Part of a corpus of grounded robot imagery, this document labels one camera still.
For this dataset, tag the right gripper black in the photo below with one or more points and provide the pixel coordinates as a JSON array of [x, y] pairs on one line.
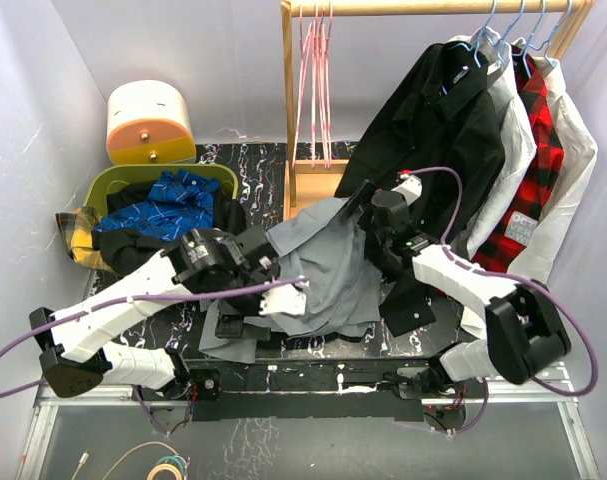
[[361, 197]]

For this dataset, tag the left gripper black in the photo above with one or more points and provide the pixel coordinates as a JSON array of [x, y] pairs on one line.
[[234, 324]]

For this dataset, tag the grey button shirt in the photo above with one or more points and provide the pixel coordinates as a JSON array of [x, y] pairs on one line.
[[344, 287]]

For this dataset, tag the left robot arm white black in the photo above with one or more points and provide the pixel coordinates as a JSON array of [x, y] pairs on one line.
[[79, 351]]

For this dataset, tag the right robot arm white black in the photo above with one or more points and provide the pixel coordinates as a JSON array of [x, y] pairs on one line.
[[524, 331]]

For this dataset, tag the black hanging shirt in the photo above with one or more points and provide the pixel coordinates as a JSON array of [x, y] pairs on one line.
[[440, 121]]

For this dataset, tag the blue patterned shirt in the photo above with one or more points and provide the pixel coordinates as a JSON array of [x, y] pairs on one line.
[[164, 208]]

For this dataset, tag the light grey hanging shirt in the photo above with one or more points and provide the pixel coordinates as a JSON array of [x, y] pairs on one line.
[[519, 150]]

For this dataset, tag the red black plaid shirt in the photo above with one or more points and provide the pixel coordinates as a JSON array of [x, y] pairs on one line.
[[535, 190]]

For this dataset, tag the yellow plaid shirt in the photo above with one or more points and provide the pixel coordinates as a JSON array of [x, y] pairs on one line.
[[75, 229]]

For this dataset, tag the blue hanger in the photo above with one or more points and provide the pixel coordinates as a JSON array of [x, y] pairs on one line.
[[529, 44], [502, 42], [474, 47]]

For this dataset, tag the white hanging shirt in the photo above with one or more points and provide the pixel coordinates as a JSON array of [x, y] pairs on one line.
[[580, 154]]

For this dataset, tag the wooden clothes rack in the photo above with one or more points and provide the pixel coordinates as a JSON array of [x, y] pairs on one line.
[[306, 181]]

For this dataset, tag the green laundry basket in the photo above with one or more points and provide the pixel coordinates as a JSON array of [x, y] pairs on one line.
[[116, 178]]

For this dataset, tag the cream orange drawer cabinet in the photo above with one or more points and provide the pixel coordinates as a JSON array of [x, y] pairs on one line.
[[148, 123]]

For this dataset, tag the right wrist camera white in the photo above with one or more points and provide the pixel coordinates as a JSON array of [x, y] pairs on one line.
[[409, 186]]

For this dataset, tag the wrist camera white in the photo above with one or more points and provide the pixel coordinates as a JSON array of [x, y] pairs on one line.
[[409, 186], [286, 300]]

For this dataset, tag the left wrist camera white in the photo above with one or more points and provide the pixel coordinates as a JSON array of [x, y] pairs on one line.
[[286, 300]]

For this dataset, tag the black metal base rail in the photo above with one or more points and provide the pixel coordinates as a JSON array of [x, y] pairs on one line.
[[392, 388]]

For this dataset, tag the aluminium frame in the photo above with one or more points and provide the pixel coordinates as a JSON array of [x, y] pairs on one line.
[[524, 432]]

